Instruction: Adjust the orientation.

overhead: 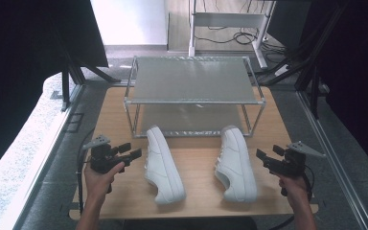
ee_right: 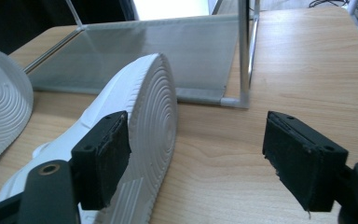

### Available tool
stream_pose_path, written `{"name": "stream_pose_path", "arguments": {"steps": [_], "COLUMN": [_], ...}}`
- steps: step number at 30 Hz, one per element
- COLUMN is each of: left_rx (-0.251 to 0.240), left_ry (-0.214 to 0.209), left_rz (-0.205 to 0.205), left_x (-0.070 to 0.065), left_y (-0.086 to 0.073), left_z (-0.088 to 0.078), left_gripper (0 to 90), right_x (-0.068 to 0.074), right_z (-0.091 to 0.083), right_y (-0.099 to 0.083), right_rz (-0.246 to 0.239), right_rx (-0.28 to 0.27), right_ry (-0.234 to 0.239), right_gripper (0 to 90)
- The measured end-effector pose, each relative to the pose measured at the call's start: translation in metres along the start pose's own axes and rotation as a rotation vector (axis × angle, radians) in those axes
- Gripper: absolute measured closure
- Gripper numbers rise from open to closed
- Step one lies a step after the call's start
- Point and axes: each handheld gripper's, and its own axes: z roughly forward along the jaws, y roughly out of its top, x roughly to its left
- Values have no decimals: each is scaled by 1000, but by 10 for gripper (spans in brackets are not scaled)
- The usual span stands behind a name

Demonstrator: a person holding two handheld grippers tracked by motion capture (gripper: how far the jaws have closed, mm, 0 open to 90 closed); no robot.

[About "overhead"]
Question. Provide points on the aluminium frame rail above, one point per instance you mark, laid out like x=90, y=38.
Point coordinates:
x=44, y=153
x=332, y=153

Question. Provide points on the person's left hand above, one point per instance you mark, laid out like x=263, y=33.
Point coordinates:
x=97, y=185

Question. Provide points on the white sneaker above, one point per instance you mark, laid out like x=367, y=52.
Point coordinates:
x=163, y=169
x=236, y=166

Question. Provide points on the white desk frame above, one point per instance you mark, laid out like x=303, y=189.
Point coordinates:
x=226, y=19

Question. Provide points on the black metal stand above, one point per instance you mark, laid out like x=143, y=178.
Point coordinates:
x=310, y=73
x=72, y=72

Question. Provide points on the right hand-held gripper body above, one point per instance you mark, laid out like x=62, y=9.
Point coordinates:
x=292, y=164

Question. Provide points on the black curtain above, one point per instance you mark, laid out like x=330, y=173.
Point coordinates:
x=354, y=80
x=19, y=64

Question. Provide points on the dark panel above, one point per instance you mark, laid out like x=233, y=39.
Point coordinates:
x=289, y=22

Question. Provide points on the person's dark clothing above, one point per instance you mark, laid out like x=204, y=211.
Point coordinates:
x=188, y=224

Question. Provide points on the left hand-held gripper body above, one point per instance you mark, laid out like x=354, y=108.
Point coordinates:
x=100, y=158

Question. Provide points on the person's right hand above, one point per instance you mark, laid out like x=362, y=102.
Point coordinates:
x=295, y=190

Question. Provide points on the grey two-tier shoe rack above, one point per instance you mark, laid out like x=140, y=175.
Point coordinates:
x=191, y=80

